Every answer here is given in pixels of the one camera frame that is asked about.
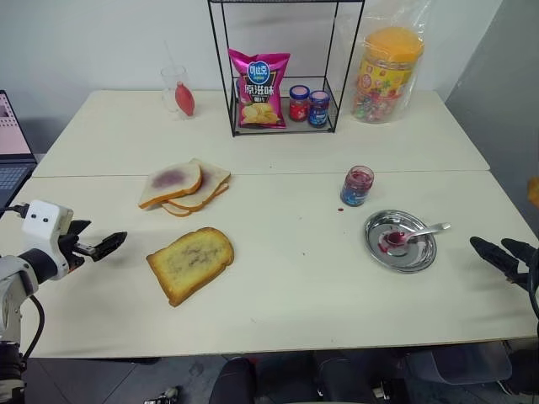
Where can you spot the white bread slice purple jam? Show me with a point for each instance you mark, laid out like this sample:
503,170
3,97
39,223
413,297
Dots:
170,183

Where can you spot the yellow-lid candy jar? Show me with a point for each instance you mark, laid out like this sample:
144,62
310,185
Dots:
385,80

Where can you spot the red-label small jar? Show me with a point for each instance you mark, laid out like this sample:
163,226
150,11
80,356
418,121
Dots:
298,105

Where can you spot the toasted brown bread slice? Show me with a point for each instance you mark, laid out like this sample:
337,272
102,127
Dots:
191,263

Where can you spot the thin clear straw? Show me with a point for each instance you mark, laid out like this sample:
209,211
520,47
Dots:
170,61

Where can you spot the open blue-label jam jar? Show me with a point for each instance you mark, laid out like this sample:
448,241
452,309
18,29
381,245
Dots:
357,187

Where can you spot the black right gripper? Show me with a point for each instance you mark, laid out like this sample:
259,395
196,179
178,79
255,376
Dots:
531,271

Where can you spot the metal spoon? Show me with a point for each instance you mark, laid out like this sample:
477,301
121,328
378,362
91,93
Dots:
421,233

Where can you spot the clear drinking glass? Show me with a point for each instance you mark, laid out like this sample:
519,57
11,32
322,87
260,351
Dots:
169,90

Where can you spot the round steel plate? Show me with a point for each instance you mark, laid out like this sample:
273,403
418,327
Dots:
404,256

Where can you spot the clear plastic bag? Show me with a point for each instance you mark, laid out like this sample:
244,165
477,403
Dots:
417,17

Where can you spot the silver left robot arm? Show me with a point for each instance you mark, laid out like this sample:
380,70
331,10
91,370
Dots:
17,278

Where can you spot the red rubber bulb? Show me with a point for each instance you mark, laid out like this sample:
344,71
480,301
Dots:
186,99

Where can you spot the open laptop computer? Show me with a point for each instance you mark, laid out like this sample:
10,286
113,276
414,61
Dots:
12,139

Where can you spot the dark rounded shape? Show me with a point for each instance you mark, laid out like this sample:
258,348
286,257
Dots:
343,376
233,383

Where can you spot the pink potato chips bag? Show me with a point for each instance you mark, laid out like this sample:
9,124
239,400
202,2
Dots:
259,90

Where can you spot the grey bin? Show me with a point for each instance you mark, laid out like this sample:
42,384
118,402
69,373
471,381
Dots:
463,370

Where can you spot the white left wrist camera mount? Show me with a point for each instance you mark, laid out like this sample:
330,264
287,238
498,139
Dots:
42,223

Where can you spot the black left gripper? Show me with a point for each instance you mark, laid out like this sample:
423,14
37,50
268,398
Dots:
70,252

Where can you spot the closed blue-label jam jar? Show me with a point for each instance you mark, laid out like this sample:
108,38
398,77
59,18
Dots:
318,110

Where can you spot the orange object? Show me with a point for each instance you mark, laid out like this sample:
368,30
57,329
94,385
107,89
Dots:
534,189

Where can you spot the plain white bread slice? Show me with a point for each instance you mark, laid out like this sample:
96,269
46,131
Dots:
189,209

